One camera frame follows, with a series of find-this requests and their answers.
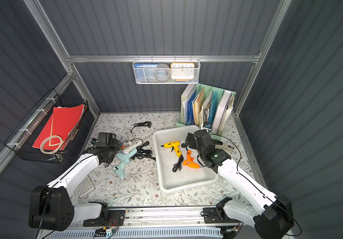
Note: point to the white plastic storage box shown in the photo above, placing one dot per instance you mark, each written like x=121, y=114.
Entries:
x=169, y=181

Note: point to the red paper folder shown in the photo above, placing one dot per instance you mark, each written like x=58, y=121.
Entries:
x=61, y=123

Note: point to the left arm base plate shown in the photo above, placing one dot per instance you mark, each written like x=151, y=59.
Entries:
x=107, y=218

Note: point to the green desktop file organizer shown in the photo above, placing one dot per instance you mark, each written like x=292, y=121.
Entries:
x=200, y=103

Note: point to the mint green glue gun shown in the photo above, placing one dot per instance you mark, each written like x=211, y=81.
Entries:
x=125, y=159

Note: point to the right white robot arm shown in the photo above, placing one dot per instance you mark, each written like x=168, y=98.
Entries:
x=271, y=215

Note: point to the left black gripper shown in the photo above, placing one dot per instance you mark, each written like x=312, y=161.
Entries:
x=111, y=142

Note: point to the aluminium front rail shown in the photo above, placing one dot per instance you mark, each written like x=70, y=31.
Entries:
x=183, y=216

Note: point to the blue box in basket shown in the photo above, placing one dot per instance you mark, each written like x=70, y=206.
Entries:
x=144, y=72

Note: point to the yellow hot glue gun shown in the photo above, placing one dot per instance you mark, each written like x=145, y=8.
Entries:
x=174, y=145

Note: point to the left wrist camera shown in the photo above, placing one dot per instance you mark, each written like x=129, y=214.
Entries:
x=94, y=141

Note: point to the yellow white alarm clock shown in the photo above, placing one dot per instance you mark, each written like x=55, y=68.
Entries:
x=182, y=71

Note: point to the white glue gun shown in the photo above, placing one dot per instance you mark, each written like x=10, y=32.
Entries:
x=134, y=144

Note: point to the orange hot glue gun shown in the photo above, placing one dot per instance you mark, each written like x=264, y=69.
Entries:
x=189, y=161

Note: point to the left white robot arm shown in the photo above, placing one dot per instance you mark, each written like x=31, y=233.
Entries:
x=51, y=207

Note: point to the black wire side basket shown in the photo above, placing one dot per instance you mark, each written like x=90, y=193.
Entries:
x=26, y=134

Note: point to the grey tape roll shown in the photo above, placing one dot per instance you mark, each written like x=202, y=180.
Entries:
x=162, y=72

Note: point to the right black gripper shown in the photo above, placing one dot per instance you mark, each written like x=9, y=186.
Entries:
x=194, y=142

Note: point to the white desk calculator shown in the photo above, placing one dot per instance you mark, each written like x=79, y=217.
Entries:
x=85, y=187

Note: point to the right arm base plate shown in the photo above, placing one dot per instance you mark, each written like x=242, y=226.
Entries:
x=215, y=216

